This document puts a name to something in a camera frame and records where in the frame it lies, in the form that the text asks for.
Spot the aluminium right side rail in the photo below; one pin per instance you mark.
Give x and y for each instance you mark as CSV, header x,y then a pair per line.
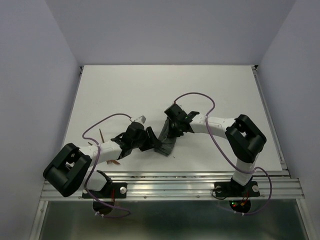
x,y
275,138

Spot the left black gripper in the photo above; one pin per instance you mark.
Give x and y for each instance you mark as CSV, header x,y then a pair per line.
x,y
152,142

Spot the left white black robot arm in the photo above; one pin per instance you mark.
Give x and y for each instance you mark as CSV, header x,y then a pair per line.
x,y
68,170

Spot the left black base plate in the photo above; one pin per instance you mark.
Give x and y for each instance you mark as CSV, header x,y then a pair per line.
x,y
114,190

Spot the copper fork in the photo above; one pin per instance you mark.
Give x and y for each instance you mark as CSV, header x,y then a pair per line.
x,y
101,136

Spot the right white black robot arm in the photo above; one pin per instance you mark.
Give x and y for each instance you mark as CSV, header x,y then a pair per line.
x,y
244,137

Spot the grey cloth napkin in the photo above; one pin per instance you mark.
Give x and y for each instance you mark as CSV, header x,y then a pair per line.
x,y
167,143

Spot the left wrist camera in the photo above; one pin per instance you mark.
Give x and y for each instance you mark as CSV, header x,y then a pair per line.
x,y
141,119

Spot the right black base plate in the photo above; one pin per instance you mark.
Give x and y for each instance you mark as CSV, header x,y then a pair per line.
x,y
225,190

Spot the aluminium rail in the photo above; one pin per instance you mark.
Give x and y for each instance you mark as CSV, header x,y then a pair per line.
x,y
182,186
275,138

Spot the aluminium front rail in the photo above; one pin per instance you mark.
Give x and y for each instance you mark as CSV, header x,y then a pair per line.
x,y
182,186

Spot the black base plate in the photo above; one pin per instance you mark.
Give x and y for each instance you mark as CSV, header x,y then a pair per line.
x,y
225,190
114,190

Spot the copper knife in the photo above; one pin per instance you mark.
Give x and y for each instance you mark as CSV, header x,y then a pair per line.
x,y
115,162

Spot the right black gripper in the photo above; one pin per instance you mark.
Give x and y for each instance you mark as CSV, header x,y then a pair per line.
x,y
172,133

